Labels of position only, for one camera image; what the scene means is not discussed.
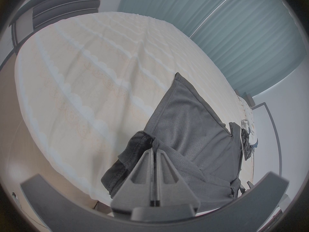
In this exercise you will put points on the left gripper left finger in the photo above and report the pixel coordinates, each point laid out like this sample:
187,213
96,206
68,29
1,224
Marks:
135,192

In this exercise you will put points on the black chest of drawers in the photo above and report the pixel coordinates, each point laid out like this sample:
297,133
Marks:
67,6

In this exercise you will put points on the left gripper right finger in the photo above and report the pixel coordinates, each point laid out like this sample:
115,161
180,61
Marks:
178,192

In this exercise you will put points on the black T-shirt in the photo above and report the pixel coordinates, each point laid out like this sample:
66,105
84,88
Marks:
188,129

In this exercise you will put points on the blue-green curtain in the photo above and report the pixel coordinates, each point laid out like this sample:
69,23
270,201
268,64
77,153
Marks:
169,3
253,45

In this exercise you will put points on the white printed pillow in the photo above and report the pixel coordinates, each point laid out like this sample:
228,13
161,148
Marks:
248,112

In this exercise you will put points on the grey bedside table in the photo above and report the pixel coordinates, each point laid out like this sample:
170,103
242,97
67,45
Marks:
249,100

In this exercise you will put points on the bed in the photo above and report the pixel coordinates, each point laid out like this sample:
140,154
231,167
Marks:
84,69

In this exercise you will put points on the pile of clothes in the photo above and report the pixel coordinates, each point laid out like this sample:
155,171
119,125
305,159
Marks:
247,148

